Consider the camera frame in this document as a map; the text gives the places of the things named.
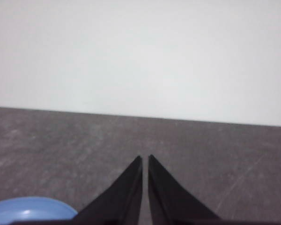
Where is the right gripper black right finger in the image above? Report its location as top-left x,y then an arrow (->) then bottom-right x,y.
148,154 -> 220,225

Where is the blue plate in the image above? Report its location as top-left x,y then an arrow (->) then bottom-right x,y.
0,196 -> 79,222

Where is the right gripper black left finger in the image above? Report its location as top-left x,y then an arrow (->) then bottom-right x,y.
72,155 -> 143,225

